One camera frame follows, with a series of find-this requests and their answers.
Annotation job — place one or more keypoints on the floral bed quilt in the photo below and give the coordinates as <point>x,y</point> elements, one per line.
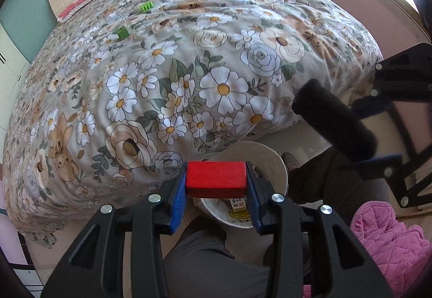
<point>100,120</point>

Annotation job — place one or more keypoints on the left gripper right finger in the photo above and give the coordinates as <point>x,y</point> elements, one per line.
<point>340,266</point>

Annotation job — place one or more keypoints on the green cube with symbol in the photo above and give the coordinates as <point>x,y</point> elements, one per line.
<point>122,32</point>

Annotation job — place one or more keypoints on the grey trousers left leg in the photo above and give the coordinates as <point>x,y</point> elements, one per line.
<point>200,265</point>

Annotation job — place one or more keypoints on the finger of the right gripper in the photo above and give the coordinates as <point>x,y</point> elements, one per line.
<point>379,168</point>
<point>367,107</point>

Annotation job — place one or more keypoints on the white wardrobe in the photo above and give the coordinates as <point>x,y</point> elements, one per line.
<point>13,69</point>

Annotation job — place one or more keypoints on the green toothed toy block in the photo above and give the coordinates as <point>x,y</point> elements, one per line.
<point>146,7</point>

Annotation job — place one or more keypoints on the white trash bin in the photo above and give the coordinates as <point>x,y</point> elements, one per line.
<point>266,174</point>

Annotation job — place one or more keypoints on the black fuzzy roller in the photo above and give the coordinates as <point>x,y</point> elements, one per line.
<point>334,121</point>

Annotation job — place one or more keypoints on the pink quilted jacket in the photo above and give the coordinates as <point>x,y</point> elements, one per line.
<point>401,253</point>

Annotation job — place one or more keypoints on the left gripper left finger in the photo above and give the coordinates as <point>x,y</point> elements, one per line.
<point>93,264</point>

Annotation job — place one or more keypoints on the red foam block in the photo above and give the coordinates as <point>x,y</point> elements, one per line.
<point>216,180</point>

